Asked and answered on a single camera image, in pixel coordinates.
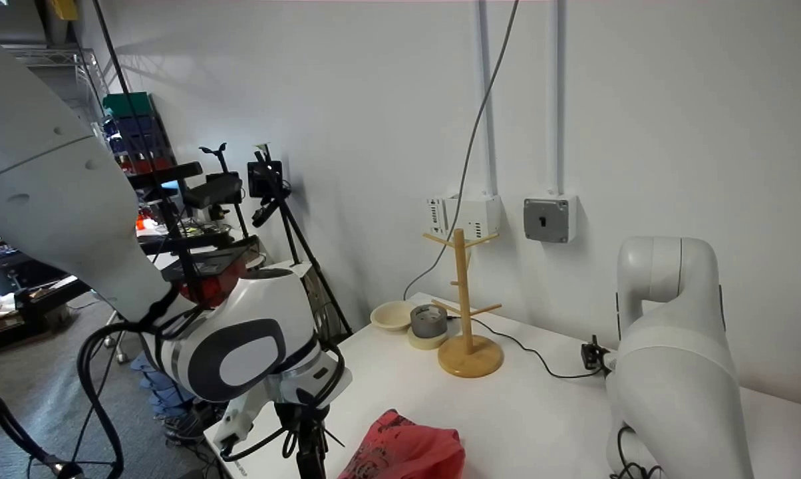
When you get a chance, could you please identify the grey hanging cable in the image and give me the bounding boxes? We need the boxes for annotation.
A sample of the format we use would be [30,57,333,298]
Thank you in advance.
[400,0,521,302]

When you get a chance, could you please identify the green storage box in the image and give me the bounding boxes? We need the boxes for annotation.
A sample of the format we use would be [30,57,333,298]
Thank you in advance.
[100,89,157,123]

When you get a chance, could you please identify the small black camera device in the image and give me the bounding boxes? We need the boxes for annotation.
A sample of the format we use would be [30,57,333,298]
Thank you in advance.
[579,331,612,377]

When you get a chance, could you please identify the thick black arm hose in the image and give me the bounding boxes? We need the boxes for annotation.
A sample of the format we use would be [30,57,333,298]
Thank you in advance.
[0,317,191,479]

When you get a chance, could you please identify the yellow object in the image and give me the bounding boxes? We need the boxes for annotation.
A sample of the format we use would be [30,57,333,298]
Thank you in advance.
[47,0,83,23]

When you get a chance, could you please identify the wooden mug tree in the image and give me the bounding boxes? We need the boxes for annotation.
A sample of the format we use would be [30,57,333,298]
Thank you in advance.
[421,226,506,381]

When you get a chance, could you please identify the white wall conduit pipe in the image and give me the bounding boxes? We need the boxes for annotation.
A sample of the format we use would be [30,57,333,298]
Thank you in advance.
[477,0,501,200]
[550,0,569,200]

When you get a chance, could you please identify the black slanted pole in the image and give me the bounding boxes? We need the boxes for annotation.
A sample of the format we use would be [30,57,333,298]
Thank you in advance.
[90,0,132,95]

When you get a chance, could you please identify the black camera on tripod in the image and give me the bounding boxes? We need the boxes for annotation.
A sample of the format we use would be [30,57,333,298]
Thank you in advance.
[244,141,288,200]

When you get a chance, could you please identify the grey bowl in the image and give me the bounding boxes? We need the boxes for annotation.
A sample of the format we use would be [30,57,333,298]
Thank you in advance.
[408,302,451,341]

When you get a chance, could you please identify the white plain wall box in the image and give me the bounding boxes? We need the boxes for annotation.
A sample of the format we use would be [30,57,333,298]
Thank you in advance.
[455,190,506,242]

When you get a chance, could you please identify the cream bowl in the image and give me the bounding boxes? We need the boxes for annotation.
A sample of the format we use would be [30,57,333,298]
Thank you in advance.
[368,298,418,331]

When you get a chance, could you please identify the white slotted outlet box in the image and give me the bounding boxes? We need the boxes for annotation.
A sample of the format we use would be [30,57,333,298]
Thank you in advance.
[425,193,463,238]

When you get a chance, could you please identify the black camera cable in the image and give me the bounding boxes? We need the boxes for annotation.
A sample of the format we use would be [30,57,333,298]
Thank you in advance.
[473,317,596,382]

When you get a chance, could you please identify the white robot arm with hose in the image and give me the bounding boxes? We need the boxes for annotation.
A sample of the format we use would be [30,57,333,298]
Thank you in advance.
[0,29,353,459]

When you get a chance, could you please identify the black tripod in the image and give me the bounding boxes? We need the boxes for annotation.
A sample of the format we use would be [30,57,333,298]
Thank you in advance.
[251,188,356,341]

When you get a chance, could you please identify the metal wire shelf rack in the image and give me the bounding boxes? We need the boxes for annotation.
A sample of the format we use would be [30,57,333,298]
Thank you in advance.
[8,36,106,115]

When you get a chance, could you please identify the dark blue storage boxes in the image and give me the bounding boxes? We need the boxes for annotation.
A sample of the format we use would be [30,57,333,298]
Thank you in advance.
[103,115,177,178]

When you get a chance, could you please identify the grey junction box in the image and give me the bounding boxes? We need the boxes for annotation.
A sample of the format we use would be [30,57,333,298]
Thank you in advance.
[521,193,583,244]

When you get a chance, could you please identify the red shirt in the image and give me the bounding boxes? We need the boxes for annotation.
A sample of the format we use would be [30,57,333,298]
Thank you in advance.
[338,407,467,479]

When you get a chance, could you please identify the tangled black cable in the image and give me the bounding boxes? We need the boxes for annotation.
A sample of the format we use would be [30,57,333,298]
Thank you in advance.
[610,423,666,479]

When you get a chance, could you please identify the black clamp stand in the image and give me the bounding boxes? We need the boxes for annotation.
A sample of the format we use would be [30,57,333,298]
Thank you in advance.
[193,141,247,242]

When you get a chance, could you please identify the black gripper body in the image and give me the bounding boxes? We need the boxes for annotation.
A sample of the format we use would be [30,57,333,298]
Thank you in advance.
[274,399,333,448]

